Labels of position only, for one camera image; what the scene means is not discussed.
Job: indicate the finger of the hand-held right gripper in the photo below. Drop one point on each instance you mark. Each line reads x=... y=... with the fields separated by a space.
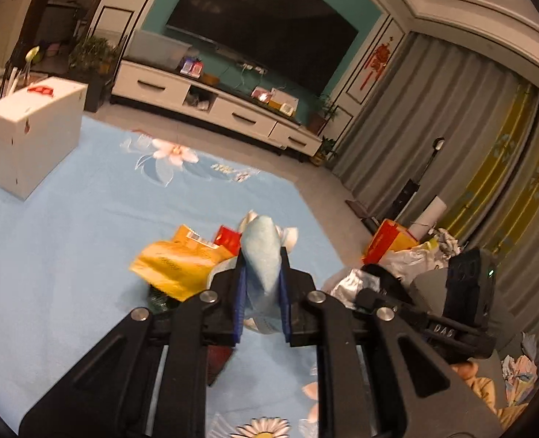
x=388 y=304

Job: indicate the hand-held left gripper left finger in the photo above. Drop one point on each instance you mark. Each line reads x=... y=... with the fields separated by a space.
x=238 y=301

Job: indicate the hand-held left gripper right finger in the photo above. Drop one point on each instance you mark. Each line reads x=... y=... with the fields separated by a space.
x=284 y=301

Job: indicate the black bucket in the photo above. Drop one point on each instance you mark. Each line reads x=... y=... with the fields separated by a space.
x=382 y=270

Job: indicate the light blue nonwoven bag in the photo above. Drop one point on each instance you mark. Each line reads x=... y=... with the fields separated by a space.
x=262 y=264

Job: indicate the small red box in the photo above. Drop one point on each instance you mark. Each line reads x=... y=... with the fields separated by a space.
x=227 y=239

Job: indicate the striped white paper cup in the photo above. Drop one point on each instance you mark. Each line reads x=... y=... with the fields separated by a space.
x=291 y=236

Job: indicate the yellow snack packet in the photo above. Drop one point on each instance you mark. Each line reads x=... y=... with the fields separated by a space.
x=173 y=260

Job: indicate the person's right hand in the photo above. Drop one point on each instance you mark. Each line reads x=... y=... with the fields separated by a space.
x=468 y=371

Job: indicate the grey sofa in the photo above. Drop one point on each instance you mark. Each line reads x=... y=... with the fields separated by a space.
x=427 y=287

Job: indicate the white plastic bag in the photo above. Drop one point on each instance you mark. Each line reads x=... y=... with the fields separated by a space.
x=411 y=258

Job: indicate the pile of light clothes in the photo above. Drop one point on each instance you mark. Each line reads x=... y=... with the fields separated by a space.
x=447 y=242

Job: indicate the red yellow shopping bag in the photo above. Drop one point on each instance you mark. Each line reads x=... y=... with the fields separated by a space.
x=388 y=239

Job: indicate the white paper roll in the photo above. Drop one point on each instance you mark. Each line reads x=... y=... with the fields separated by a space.
x=429 y=216

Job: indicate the clothes on sofa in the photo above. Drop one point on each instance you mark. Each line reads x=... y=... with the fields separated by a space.
x=520 y=365

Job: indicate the dark red floor mat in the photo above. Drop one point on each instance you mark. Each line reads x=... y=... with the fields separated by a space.
x=357 y=209

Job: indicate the black upright vacuum cleaner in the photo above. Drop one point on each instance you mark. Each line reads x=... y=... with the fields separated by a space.
x=406 y=191

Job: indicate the yellow patterned curtain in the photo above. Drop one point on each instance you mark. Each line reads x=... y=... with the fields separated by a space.
x=502 y=155

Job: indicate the small potted plant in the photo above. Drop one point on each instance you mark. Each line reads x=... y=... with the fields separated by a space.
x=325 y=150

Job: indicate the white television cabinet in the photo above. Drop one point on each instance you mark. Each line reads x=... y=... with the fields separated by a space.
x=233 y=116

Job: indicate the tall potted plant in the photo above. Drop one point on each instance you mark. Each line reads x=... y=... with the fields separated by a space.
x=322 y=114

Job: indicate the white yellow desk calendar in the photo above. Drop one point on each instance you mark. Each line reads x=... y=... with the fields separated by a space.
x=283 y=104

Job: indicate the grey curtain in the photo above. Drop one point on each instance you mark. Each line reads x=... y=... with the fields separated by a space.
x=402 y=100

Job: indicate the potted plant by door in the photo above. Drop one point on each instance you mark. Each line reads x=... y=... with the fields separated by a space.
x=93 y=91

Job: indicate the grey rectangular panel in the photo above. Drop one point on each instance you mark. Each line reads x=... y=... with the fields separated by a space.
x=160 y=50

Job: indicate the white box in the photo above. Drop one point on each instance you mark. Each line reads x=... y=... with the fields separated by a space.
x=32 y=137

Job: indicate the large black television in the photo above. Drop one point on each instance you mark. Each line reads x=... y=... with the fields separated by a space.
x=260 y=27

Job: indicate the cluster of potted plants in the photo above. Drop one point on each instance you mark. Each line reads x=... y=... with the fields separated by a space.
x=93 y=54

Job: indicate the red photo frame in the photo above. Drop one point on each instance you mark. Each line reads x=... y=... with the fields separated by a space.
x=261 y=95

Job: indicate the red knot wall ornament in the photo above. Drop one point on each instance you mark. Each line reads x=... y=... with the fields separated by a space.
x=379 y=59

